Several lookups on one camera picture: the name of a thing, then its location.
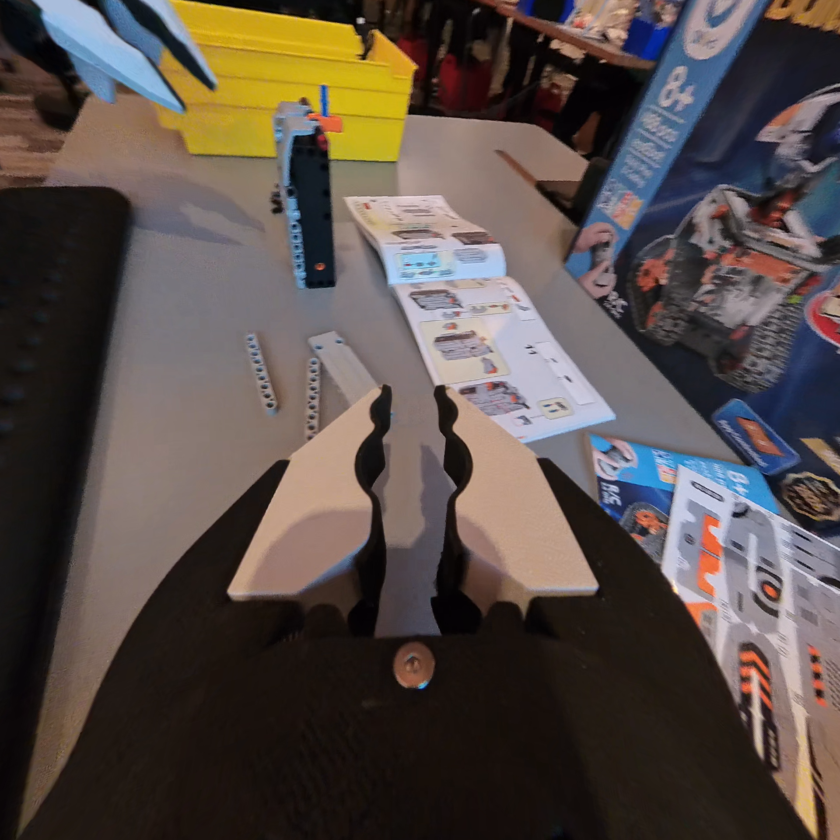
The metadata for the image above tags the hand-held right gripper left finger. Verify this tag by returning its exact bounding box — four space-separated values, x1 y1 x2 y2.
227 385 392 636

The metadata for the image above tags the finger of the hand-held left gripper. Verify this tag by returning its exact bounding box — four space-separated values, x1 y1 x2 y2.
36 0 188 114
105 0 217 91

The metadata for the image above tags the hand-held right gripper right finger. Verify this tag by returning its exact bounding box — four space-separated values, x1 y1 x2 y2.
433 385 599 636

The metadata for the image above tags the grey beam with end connector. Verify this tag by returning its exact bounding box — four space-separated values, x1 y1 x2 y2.
307 331 383 411

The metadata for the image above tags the black and grey brick assembly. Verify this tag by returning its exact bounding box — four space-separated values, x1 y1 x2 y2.
272 85 345 291

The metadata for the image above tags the grey desk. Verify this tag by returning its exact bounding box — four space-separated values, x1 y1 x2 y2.
20 98 746 831

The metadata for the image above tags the long brown-edged desk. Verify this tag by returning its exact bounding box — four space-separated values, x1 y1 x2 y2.
482 0 660 70

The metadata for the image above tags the yellow storage bin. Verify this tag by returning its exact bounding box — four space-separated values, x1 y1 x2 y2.
155 0 419 161

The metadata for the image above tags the grey holed beam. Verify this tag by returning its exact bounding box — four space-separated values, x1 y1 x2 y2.
245 333 280 416
303 357 324 441

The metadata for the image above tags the open instruction manual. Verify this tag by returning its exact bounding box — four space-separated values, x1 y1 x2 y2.
343 195 616 444

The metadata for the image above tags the sticker sheet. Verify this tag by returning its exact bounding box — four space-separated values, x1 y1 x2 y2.
661 466 840 840

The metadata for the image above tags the red canister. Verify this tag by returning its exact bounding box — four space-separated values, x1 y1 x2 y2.
438 54 484 114
533 82 567 129

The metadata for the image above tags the black perforated pad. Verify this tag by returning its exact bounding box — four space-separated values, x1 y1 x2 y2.
0 187 132 818

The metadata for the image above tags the blue robot kit box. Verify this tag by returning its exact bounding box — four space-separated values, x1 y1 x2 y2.
564 0 840 540

